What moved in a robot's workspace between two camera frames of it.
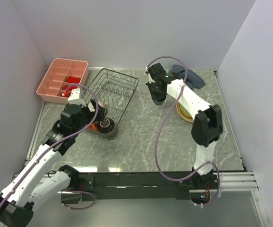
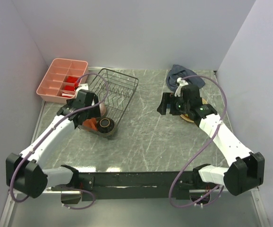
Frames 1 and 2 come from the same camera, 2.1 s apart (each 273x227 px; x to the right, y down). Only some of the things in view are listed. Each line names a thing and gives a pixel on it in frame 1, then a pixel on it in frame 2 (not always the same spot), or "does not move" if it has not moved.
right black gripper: [150, 84] -> [167, 98]
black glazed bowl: [106, 126] does not move
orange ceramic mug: [93, 126] does not move
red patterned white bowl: [102, 104] does not move
